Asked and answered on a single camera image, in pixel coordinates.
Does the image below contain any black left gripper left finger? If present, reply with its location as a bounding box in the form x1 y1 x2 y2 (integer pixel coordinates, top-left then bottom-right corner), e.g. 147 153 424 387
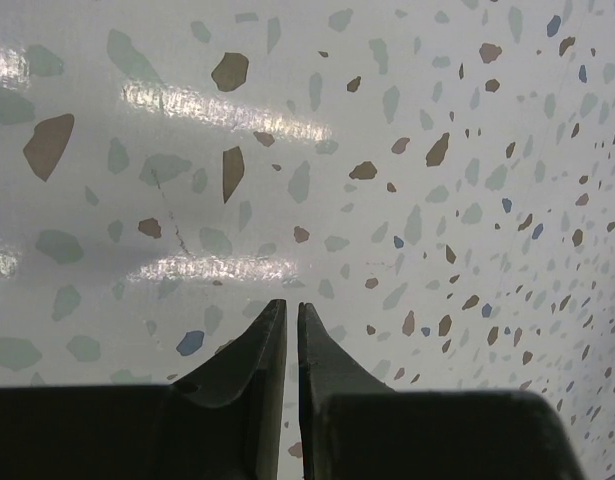
0 299 287 479

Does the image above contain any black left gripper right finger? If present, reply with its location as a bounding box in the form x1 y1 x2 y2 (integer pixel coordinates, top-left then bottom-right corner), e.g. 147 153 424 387
297 303 585 479

